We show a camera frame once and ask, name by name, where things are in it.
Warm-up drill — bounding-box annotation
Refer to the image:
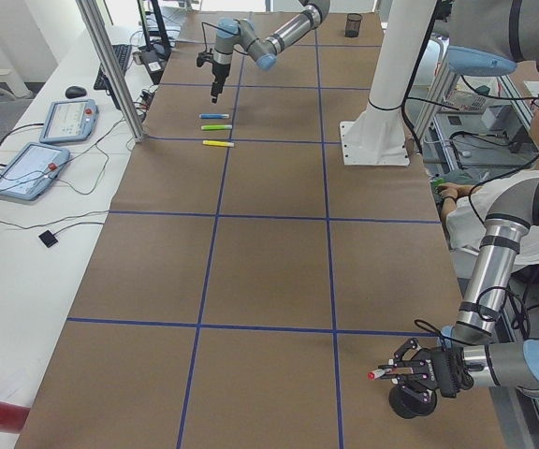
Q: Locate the near teach pendant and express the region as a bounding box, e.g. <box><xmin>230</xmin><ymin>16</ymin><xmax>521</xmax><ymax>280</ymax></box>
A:
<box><xmin>0</xmin><ymin>142</ymin><xmax>71</xmax><ymax>201</ymax></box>

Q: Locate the green handheld object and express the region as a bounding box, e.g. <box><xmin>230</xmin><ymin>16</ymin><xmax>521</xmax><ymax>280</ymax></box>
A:
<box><xmin>430</xmin><ymin>178</ymin><xmax>445</xmax><ymax>190</ymax></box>

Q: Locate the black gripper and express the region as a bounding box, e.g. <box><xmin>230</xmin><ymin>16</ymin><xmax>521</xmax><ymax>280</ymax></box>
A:
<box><xmin>211</xmin><ymin>62</ymin><xmax>229</xmax><ymax>103</ymax></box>
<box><xmin>391</xmin><ymin>338</ymin><xmax>473</xmax><ymax>403</ymax></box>

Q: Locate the yellow marker pen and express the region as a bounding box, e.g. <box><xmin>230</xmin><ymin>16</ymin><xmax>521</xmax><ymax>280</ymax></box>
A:
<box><xmin>202</xmin><ymin>139</ymin><xmax>235</xmax><ymax>148</ymax></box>

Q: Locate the green marker pen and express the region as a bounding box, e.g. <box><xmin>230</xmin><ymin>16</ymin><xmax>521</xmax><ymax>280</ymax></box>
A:
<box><xmin>200</xmin><ymin>124</ymin><xmax>233</xmax><ymax>131</ymax></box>

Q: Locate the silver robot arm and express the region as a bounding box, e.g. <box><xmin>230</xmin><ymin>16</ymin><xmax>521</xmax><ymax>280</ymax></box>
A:
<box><xmin>197</xmin><ymin>0</ymin><xmax>330</xmax><ymax>103</ymax></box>
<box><xmin>384</xmin><ymin>1</ymin><xmax>539</xmax><ymax>417</ymax></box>

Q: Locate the aluminium frame post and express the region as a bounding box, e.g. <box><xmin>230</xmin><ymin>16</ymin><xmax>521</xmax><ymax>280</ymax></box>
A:
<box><xmin>76</xmin><ymin>0</ymin><xmax>144</xmax><ymax>143</ymax></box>

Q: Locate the teach pendant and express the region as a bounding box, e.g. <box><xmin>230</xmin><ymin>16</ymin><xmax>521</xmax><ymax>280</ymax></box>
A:
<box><xmin>39</xmin><ymin>99</ymin><xmax>98</xmax><ymax>144</ymax></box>
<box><xmin>0</xmin><ymin>142</ymin><xmax>71</xmax><ymax>201</ymax></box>

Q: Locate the black computer mouse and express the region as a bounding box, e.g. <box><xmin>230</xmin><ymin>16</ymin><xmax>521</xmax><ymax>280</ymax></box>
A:
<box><xmin>65</xmin><ymin>85</ymin><xmax>87</xmax><ymax>99</ymax></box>

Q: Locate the black mesh cup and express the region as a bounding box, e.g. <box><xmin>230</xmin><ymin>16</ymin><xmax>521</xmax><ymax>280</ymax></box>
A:
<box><xmin>388</xmin><ymin>385</ymin><xmax>438</xmax><ymax>419</ymax></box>
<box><xmin>344</xmin><ymin>13</ymin><xmax>363</xmax><ymax>38</ymax></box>

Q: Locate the far teach pendant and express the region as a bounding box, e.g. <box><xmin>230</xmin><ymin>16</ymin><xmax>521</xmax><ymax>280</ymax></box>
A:
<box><xmin>39</xmin><ymin>99</ymin><xmax>98</xmax><ymax>144</ymax></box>

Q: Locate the person in white shirt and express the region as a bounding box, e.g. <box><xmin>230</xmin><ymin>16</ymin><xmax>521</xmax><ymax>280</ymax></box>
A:
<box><xmin>437</xmin><ymin>93</ymin><xmax>539</xmax><ymax>270</ymax></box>

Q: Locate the red marker pen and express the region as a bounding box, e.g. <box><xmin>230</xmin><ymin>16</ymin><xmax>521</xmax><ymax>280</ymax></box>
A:
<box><xmin>367</xmin><ymin>369</ymin><xmax>395</xmax><ymax>380</ymax></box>

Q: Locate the white camera stand column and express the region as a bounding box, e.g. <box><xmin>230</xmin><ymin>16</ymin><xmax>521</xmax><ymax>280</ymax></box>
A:
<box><xmin>341</xmin><ymin>0</ymin><xmax>436</xmax><ymax>167</ymax></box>

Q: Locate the small black sensor box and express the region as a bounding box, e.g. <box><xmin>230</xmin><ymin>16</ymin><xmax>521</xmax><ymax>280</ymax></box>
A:
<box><xmin>38</xmin><ymin>230</ymin><xmax>58</xmax><ymax>248</ymax></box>

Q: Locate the black keyboard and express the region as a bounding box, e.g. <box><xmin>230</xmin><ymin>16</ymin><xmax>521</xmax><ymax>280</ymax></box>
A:
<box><xmin>93</xmin><ymin>43</ymin><xmax>133</xmax><ymax>93</ymax></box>

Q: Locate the blue marker pen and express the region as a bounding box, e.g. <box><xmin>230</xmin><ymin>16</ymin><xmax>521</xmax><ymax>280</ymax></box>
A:
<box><xmin>199</xmin><ymin>113</ymin><xmax>230</xmax><ymax>120</ymax></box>

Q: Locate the near black mesh cup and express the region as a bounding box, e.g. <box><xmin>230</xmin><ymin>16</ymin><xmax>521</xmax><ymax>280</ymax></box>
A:
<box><xmin>388</xmin><ymin>385</ymin><xmax>438</xmax><ymax>419</ymax></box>

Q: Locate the far black mesh cup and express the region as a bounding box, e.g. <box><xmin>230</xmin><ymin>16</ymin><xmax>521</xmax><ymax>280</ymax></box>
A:
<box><xmin>344</xmin><ymin>13</ymin><xmax>363</xmax><ymax>38</ymax></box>

